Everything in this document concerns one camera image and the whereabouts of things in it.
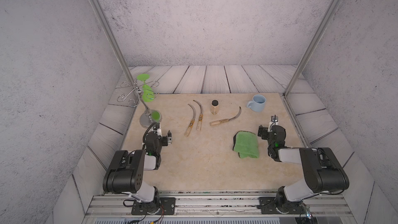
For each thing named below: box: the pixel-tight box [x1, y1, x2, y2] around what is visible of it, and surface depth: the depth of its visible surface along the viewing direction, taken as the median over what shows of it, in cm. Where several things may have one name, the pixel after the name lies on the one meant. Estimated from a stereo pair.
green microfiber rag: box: [232, 130, 260, 159], surface depth 92 cm
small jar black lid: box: [210, 99, 219, 116], surface depth 106 cm
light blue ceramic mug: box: [246, 94, 267, 113], surface depth 111 cm
